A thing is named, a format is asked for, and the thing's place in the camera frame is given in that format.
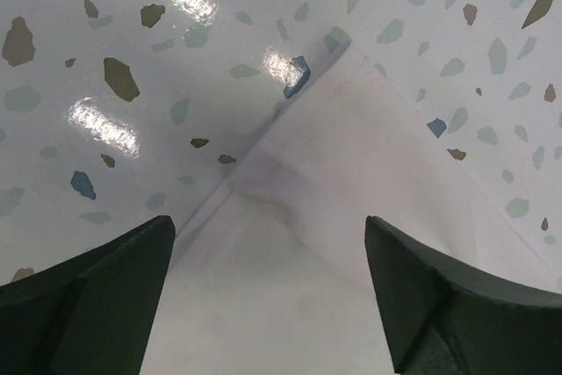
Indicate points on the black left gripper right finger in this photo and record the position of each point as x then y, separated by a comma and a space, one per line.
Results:
443, 316

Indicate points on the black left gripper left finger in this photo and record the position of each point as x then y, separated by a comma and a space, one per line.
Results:
91, 314

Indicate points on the white t shirt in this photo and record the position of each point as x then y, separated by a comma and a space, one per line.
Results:
272, 276

